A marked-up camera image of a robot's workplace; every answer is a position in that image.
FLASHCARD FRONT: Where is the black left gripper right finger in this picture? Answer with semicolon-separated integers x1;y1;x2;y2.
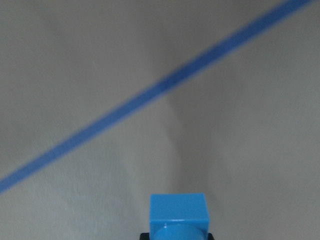
207;232;215;240

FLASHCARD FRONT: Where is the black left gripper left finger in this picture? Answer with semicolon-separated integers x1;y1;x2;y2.
139;233;150;240

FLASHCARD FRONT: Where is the small blue toy block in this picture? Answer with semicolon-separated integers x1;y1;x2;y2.
149;193;210;240

